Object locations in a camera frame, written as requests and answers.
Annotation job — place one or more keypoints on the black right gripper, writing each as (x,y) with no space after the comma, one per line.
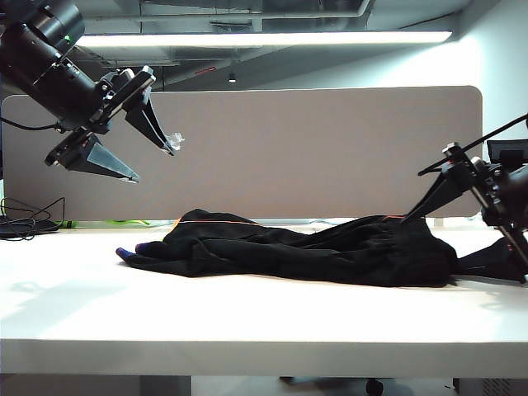
(482,181)

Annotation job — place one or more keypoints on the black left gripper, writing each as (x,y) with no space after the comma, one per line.
(123,92)

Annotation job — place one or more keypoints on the black basketball shorts rainbow trim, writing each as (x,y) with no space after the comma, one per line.
(309,255)

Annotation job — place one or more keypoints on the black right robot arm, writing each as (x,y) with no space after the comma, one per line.
(519,194)

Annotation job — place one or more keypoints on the grey fabric desk divider panel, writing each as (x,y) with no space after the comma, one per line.
(288,152)

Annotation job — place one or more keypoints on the green plastic item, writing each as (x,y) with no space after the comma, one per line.
(128,223)

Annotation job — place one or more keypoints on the black flat pad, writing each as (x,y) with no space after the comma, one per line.
(45,227)

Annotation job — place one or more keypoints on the small ceiling spot lamp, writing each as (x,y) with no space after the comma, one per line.
(232,78)

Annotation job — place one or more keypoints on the grey vented cabinet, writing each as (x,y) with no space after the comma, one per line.
(491,387)

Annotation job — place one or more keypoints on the long ceiling light strip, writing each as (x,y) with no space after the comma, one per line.
(264,38)

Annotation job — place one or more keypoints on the white divider bracket foot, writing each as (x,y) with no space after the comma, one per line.
(438,222)

